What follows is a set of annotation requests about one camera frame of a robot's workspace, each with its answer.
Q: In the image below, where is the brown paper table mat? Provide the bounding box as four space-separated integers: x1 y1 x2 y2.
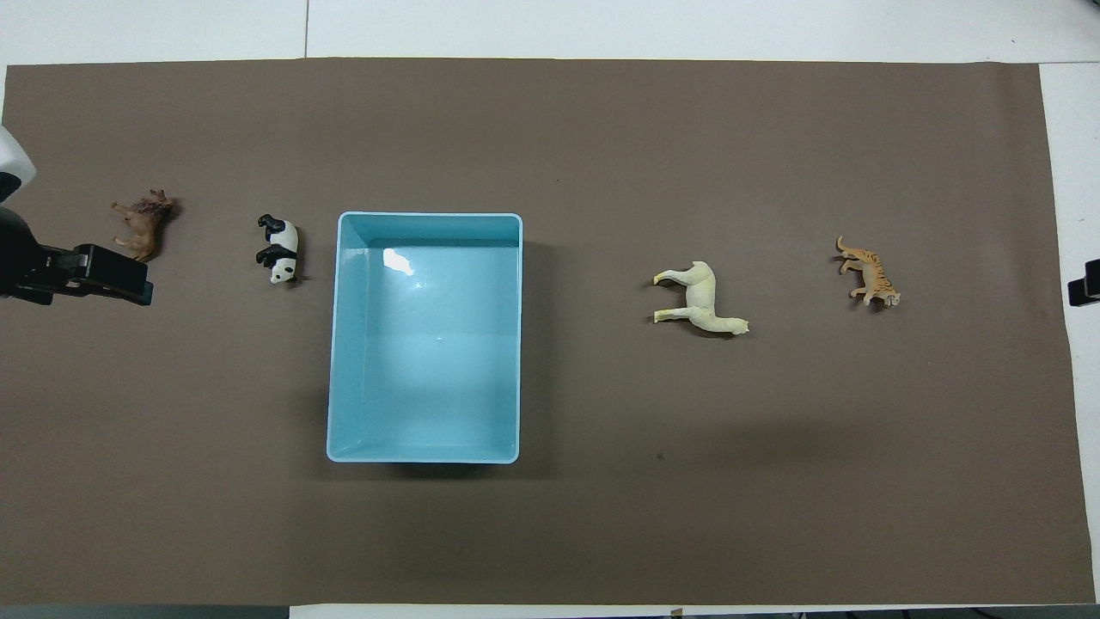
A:
0 58 1097 606

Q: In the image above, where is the orange striped tiger toy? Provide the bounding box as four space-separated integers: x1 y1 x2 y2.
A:
834 236 902 309

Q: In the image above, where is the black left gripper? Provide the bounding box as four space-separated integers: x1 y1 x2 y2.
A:
0 205 155 307

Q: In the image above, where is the light blue plastic storage box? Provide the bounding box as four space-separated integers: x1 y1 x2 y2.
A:
326 211 524 465

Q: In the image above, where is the brown lion toy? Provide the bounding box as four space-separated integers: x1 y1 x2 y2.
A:
110 189 175 263

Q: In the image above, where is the cream white horse toy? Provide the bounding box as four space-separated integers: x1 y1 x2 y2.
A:
652 260 750 337

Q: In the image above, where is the black and white panda toy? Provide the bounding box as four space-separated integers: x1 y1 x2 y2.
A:
254 213 302 286

